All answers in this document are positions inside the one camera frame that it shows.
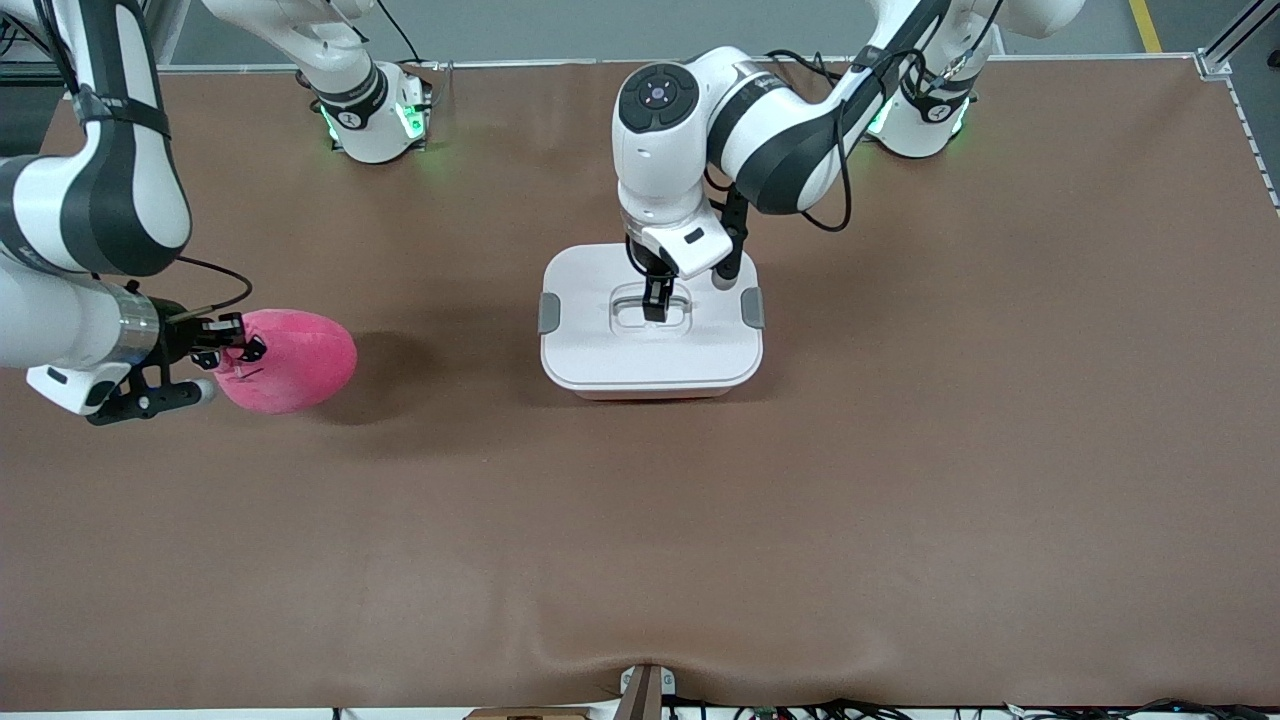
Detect silver table edge rail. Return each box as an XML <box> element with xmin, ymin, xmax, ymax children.
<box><xmin>150</xmin><ymin>55</ymin><xmax>1226</xmax><ymax>76</ymax></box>

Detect left arm black base cable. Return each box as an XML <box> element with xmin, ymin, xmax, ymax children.
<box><xmin>765</xmin><ymin>48</ymin><xmax>871</xmax><ymax>81</ymax></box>

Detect brown table mat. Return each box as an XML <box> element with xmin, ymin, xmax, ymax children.
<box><xmin>0</xmin><ymin>55</ymin><xmax>1280</xmax><ymax>713</ymax></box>

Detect arm black base cable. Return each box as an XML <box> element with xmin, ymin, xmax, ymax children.
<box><xmin>375</xmin><ymin>0</ymin><xmax>433</xmax><ymax>71</ymax></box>
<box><xmin>765</xmin><ymin>48</ymin><xmax>871</xmax><ymax>81</ymax></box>

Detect left arm black wrist cable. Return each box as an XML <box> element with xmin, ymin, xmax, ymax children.
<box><xmin>795</xmin><ymin>45</ymin><xmax>936</xmax><ymax>234</ymax></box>

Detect white storage box base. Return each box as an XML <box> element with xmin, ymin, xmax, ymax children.
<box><xmin>572</xmin><ymin>383</ymin><xmax>736</xmax><ymax>402</ymax></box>

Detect right arm black wrist cable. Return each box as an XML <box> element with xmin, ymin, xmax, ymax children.
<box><xmin>175</xmin><ymin>255</ymin><xmax>254</xmax><ymax>323</ymax></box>

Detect aluminium frame profile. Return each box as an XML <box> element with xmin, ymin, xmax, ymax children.
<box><xmin>130</xmin><ymin>0</ymin><xmax>191</xmax><ymax>69</ymax></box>
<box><xmin>1195</xmin><ymin>0</ymin><xmax>1280</xmax><ymax>81</ymax></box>

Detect right arm black base cable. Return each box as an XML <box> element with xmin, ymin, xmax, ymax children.
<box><xmin>375</xmin><ymin>0</ymin><xmax>433</xmax><ymax>71</ymax></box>

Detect pink plush toy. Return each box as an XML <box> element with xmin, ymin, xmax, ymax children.
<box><xmin>213</xmin><ymin>309</ymin><xmax>358</xmax><ymax>415</ymax></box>

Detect arm black wrist cable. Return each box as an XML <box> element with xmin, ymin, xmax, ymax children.
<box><xmin>795</xmin><ymin>45</ymin><xmax>936</xmax><ymax>234</ymax></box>
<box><xmin>175</xmin><ymin>255</ymin><xmax>254</xmax><ymax>323</ymax></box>

